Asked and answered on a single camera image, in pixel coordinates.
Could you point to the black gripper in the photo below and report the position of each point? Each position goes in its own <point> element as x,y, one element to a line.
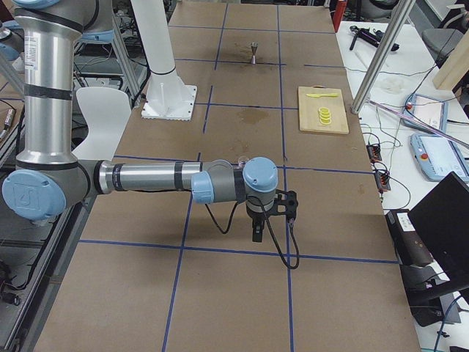
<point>256,220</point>

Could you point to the white plastic chair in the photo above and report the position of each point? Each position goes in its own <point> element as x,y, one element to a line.
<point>106,111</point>

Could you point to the yellow plastic knife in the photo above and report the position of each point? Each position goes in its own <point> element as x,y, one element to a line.
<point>322,95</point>

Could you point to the aluminium frame post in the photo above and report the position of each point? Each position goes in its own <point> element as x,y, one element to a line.
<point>393,29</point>

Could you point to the upper blue teach pendant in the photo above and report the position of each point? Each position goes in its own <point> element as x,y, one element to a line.
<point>429,110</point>

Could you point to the lemon slice four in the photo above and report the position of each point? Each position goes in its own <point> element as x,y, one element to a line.
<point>324,121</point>

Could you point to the lower blue teach pendant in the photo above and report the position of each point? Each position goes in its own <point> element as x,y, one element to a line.
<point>437,157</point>

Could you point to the blue teach pendant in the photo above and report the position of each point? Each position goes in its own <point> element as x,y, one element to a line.
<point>429,110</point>
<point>437,157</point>

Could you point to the steel double jigger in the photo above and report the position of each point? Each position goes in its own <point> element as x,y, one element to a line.
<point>254,47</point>

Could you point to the black monitor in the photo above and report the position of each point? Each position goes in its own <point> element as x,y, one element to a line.
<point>441,220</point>

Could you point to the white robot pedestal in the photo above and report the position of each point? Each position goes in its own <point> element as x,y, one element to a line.
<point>167,96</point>

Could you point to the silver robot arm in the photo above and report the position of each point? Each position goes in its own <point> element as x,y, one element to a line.
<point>50,178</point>

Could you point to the wooden cutting board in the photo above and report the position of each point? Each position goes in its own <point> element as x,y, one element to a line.
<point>309,118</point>

